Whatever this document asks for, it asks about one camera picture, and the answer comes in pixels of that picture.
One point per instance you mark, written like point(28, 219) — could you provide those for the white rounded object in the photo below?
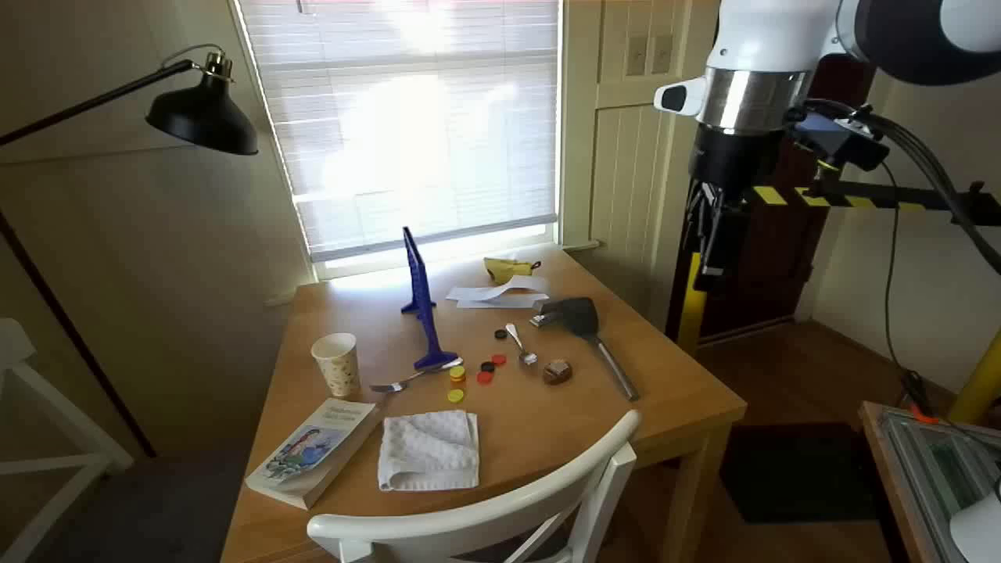
point(979, 532)

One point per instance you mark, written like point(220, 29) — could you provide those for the wooden side table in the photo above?
point(885, 470)

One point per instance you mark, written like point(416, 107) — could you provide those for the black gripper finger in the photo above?
point(717, 243)
point(700, 234)

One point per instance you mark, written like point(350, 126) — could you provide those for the white window blind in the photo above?
point(416, 126)

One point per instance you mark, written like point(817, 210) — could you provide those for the black floor mat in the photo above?
point(798, 470)

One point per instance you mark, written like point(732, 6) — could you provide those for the white folded cloth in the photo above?
point(428, 452)

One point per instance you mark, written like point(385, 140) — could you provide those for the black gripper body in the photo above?
point(735, 160)

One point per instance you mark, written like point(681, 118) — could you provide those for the grey green tray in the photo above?
point(943, 463)

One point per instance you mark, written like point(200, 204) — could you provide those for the cream panelled door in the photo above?
point(631, 177)

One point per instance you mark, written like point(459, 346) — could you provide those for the blue toy shark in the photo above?
point(421, 297)

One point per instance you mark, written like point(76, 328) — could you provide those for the white paper sheet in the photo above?
point(499, 296)

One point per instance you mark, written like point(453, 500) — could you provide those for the yellow post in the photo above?
point(979, 383)
point(691, 313)

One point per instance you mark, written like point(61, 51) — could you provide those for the yellow plastic piece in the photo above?
point(453, 395)
point(459, 372)

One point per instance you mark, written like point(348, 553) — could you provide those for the white wooden chair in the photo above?
point(489, 517)

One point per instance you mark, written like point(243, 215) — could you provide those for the dark brown door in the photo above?
point(784, 259)

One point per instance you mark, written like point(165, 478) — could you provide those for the black desk lamp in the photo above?
point(203, 113)

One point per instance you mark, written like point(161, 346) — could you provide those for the white wooden stool frame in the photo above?
point(41, 400)

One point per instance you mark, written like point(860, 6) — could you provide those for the brown round stone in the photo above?
point(557, 371)

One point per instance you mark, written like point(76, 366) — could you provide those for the black spatula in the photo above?
point(582, 319)

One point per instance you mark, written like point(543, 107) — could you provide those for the black bar with yellow tape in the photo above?
point(907, 201)

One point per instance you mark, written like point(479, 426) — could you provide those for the paper cup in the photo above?
point(336, 362)

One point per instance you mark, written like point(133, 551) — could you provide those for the paperback book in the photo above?
point(314, 452)

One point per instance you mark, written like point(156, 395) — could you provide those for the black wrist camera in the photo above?
point(832, 138)

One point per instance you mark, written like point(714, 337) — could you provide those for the red plastic piece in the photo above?
point(499, 359)
point(487, 371)

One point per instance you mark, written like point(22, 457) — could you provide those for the light wooden table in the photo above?
point(582, 426)

